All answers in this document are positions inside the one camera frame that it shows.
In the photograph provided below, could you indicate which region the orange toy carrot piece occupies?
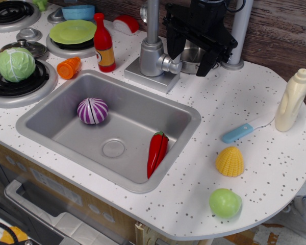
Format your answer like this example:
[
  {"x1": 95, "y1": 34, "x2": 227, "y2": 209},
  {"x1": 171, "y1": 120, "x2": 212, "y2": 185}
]
[{"x1": 57, "y1": 57, "x2": 81, "y2": 80}]

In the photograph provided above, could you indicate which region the right stove burner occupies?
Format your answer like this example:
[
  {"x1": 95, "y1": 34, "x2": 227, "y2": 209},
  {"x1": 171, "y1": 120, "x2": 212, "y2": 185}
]
[{"x1": 46, "y1": 35, "x2": 96, "y2": 59}]

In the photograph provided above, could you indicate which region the green toy apple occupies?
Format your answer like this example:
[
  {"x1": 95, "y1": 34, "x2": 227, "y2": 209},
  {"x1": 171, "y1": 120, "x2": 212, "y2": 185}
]
[{"x1": 209, "y1": 188, "x2": 242, "y2": 218}]

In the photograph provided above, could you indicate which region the silver toy sink basin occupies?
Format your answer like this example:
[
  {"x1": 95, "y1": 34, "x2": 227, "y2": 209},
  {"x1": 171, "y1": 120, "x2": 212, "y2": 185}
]
[{"x1": 16, "y1": 70, "x2": 201, "y2": 193}]

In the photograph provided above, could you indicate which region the grey stove knob back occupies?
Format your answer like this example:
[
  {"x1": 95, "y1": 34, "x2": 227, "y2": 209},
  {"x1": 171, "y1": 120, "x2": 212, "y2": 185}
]
[{"x1": 47, "y1": 8, "x2": 65, "y2": 25}]

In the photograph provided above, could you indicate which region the grey oven door handle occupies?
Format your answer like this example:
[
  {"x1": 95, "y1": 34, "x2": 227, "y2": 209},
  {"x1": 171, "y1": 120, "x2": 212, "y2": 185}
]
[{"x1": 4, "y1": 178, "x2": 97, "y2": 245}]

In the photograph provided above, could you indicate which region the small steel pot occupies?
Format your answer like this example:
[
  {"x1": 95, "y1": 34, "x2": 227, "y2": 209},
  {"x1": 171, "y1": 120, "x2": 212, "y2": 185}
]
[{"x1": 180, "y1": 40, "x2": 206, "y2": 75}]

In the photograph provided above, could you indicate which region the red white toy cheese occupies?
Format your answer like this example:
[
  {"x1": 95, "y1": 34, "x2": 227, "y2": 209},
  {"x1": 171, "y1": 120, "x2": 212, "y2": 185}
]
[{"x1": 113, "y1": 15, "x2": 139, "y2": 36}]

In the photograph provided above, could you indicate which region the green toy cabbage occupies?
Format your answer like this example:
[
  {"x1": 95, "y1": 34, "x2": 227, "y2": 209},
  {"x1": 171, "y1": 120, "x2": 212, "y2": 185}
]
[{"x1": 0, "y1": 47, "x2": 36, "y2": 83}]

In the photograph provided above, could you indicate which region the red ketchup bottle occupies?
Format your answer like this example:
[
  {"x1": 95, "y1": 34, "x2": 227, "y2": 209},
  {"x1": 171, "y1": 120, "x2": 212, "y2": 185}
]
[{"x1": 93, "y1": 13, "x2": 116, "y2": 72}]

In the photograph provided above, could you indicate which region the front left stove burner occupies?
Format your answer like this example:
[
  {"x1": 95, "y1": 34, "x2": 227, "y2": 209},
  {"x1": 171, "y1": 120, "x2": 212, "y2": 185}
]
[{"x1": 0, "y1": 60, "x2": 58, "y2": 108}]

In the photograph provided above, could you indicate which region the grey support pole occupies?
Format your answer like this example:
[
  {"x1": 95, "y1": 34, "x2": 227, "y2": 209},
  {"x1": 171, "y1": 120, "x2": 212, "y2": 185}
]
[{"x1": 221, "y1": 0, "x2": 254, "y2": 70}]

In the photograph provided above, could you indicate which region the stove burner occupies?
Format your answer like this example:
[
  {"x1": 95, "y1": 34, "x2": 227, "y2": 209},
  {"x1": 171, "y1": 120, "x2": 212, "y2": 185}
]
[
  {"x1": 0, "y1": 1, "x2": 41, "y2": 33},
  {"x1": 46, "y1": 35, "x2": 96, "y2": 59},
  {"x1": 0, "y1": 60, "x2": 58, "y2": 108}
]

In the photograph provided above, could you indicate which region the green toy vegetable top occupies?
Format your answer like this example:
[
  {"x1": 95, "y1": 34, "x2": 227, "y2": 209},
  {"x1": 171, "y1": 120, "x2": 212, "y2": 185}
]
[{"x1": 32, "y1": 0, "x2": 48, "y2": 12}]

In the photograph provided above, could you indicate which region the purple striped toy onion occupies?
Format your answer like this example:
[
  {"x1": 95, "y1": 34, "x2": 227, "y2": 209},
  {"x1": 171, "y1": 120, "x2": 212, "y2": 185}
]
[{"x1": 77, "y1": 97, "x2": 109, "y2": 125}]

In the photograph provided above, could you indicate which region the yellow toy corn piece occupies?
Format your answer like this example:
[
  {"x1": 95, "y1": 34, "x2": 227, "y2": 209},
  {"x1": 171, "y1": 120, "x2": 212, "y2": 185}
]
[{"x1": 215, "y1": 146, "x2": 244, "y2": 177}]

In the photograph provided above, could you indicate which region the steel pot lid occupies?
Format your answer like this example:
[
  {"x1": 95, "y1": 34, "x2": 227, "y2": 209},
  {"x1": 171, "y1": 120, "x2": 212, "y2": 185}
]
[{"x1": 0, "y1": 39, "x2": 47, "y2": 58}]

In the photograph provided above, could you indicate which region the back left stove burner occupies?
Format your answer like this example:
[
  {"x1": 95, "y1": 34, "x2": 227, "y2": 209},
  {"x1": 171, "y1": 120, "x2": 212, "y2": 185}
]
[{"x1": 0, "y1": 1, "x2": 41, "y2": 33}]

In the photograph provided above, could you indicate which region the green toy plate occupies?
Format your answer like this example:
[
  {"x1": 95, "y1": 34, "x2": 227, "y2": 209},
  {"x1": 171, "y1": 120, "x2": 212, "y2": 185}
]
[{"x1": 49, "y1": 19, "x2": 96, "y2": 44}]

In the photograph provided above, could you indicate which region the grey stove knob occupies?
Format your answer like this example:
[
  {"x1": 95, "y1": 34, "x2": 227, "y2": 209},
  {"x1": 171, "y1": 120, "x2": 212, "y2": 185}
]
[
  {"x1": 16, "y1": 27, "x2": 42, "y2": 42},
  {"x1": 47, "y1": 8, "x2": 65, "y2": 25}
]

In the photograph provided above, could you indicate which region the cream plastic bottle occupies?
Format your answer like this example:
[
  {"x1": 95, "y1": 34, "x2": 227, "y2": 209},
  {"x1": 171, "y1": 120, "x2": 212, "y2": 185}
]
[{"x1": 275, "y1": 68, "x2": 306, "y2": 132}]

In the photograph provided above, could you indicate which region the red toy chili pepper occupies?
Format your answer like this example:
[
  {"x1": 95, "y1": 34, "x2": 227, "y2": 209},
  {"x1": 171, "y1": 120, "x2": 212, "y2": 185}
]
[{"x1": 147, "y1": 131, "x2": 169, "y2": 179}]

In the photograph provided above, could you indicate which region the grey stove knob centre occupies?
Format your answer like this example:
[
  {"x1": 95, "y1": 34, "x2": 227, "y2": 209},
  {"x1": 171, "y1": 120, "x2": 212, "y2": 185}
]
[{"x1": 16, "y1": 27, "x2": 42, "y2": 42}]

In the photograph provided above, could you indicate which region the blue toy bowl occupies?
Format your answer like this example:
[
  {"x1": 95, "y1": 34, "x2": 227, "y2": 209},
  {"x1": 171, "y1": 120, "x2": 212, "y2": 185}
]
[{"x1": 62, "y1": 5, "x2": 95, "y2": 20}]

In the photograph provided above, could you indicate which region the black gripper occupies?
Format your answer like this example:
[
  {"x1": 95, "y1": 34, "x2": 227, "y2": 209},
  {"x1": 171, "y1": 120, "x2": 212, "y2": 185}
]
[{"x1": 163, "y1": 1, "x2": 238, "y2": 77}]

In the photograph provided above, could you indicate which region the yellow object bottom left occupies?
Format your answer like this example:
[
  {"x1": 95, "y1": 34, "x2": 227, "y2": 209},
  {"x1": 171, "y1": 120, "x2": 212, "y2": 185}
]
[{"x1": 0, "y1": 226, "x2": 29, "y2": 243}]

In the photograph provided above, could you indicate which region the blue handled toy knife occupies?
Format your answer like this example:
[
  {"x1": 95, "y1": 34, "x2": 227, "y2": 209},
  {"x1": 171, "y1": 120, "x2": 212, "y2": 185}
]
[{"x1": 222, "y1": 113, "x2": 275, "y2": 143}]

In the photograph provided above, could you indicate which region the silver toy faucet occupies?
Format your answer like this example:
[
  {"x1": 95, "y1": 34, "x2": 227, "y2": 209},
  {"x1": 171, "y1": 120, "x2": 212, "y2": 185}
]
[{"x1": 124, "y1": 1, "x2": 182, "y2": 93}]

